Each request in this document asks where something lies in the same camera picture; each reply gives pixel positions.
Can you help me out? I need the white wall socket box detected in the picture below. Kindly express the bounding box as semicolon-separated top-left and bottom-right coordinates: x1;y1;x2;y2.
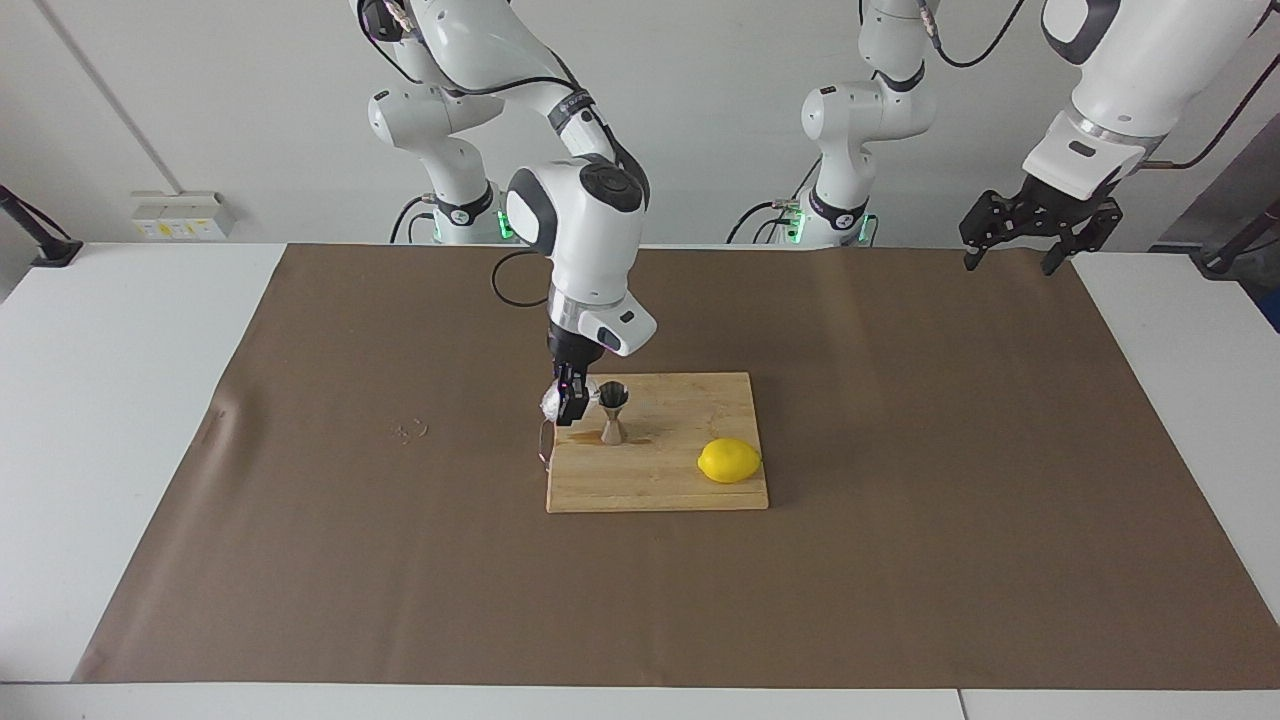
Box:
132;192;233;241

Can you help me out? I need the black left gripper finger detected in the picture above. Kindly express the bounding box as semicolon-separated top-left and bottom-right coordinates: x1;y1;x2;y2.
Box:
957;191;1017;272
1041;197;1124;277

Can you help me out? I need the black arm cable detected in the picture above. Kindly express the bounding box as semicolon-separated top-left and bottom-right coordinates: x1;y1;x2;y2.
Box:
915;0;1280;171
440;50;641;309

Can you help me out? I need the steel cocktail jigger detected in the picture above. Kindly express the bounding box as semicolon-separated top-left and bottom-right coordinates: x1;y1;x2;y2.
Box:
597;381;632;446

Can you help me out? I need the dark grey panel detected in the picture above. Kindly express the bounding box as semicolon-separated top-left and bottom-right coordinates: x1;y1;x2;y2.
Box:
1150;115;1280;251

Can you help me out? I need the black base cable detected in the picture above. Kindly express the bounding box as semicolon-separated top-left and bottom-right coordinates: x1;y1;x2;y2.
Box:
390;195;441;244
727;160;803;244

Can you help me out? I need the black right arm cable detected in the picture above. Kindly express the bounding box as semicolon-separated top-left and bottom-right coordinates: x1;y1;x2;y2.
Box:
440;50;641;309

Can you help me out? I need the black clamp stand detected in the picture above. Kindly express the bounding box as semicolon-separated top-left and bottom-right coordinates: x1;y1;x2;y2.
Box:
1190;198;1280;279
0;185;83;268

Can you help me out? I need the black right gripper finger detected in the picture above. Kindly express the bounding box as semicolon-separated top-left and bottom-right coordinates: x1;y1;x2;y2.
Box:
555;379;592;429

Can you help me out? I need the yellow lemon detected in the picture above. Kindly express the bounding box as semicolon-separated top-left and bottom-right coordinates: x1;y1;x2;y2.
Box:
697;437;763;485

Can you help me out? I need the brown paper table mat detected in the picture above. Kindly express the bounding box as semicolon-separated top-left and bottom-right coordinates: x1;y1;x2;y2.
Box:
72;243;1280;691

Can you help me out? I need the wooden cutting board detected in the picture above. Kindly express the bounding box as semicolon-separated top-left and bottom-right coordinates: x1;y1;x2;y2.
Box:
538;372;770;514

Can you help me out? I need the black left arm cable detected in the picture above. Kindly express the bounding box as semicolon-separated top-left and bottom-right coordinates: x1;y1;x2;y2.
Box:
915;0;1280;171

